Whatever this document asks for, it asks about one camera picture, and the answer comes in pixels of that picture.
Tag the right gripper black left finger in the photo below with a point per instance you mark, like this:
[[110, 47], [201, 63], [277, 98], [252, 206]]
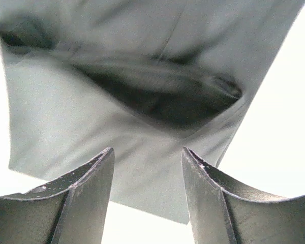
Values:
[[69, 209]]

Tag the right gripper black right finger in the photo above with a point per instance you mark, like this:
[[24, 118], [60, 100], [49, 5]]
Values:
[[225, 210]]

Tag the black t shirt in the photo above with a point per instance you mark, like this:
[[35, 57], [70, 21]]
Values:
[[145, 78]]

